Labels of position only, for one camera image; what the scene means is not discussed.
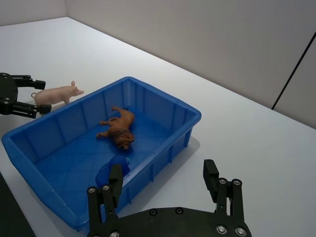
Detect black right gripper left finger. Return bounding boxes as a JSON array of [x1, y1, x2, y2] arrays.
[[86, 163, 123, 237]]

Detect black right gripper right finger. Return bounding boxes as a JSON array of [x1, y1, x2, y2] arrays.
[[203, 159, 245, 223]]

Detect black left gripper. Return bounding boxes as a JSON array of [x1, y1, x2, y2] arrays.
[[0, 72, 52, 119]]

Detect blue toy animal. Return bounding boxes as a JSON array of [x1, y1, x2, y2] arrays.
[[95, 156, 131, 189]]

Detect pink toy pig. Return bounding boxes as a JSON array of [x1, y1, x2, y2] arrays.
[[30, 80, 85, 108]]

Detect brown toy lion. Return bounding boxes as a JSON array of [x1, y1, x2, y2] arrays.
[[96, 106, 136, 151]]

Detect blue plastic bin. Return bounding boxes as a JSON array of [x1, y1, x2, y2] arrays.
[[1, 76, 202, 232]]

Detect dark thin wall post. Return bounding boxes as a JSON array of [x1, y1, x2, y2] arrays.
[[271, 31, 316, 111]]

